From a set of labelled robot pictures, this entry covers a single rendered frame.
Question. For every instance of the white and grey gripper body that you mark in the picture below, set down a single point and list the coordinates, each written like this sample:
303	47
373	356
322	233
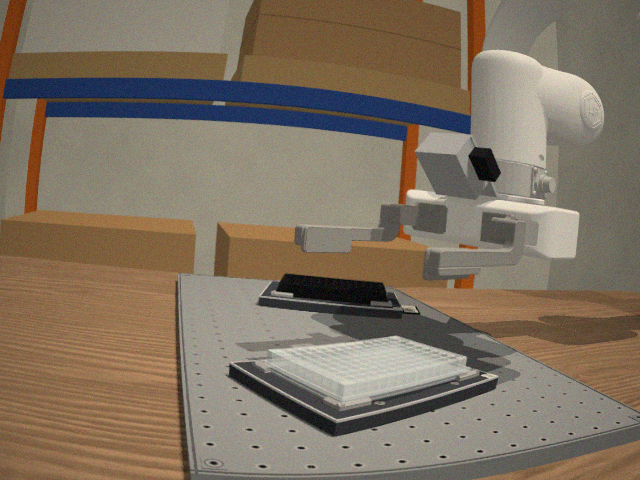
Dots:
557	229

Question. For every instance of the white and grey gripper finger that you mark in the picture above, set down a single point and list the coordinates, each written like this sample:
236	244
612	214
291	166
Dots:
421	216
449	263

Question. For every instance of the black microplate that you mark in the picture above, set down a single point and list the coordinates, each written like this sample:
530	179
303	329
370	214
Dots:
332	289

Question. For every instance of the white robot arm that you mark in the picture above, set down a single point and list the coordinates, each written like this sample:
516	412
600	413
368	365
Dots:
517	108

